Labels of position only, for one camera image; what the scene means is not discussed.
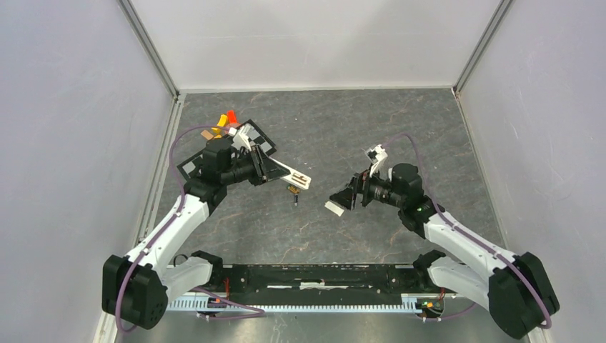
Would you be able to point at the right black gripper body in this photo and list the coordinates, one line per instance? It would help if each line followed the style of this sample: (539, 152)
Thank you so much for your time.
(361, 181)

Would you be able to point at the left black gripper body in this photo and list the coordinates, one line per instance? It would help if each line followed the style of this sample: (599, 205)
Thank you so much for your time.
(256, 172)

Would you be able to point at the white remote control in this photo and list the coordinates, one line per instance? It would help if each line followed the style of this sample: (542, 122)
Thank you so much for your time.
(295, 178)

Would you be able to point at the white battery cover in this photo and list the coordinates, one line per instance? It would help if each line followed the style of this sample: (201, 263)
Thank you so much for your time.
(334, 208)

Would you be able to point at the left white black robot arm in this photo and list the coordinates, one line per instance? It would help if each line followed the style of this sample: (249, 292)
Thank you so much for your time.
(138, 287)

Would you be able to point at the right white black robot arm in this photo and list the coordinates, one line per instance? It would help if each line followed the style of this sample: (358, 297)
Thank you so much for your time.
(514, 288)

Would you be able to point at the red toy block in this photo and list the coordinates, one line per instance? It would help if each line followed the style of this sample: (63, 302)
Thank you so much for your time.
(232, 118)

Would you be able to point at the brown toy block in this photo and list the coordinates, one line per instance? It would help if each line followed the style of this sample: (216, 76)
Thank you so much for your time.
(207, 135)

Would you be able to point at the checkerboard calibration plate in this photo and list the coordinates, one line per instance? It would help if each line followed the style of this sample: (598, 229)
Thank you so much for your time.
(191, 166)

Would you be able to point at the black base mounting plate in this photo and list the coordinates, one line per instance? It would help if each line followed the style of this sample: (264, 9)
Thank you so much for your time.
(320, 284)

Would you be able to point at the white slotted cable duct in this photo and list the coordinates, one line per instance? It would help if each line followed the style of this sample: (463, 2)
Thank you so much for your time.
(200, 302)

